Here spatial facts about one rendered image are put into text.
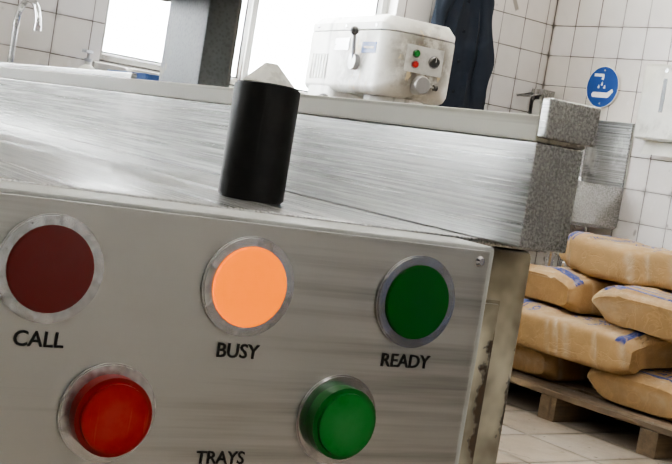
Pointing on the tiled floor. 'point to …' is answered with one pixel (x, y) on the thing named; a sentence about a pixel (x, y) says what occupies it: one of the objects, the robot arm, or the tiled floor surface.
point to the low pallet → (594, 410)
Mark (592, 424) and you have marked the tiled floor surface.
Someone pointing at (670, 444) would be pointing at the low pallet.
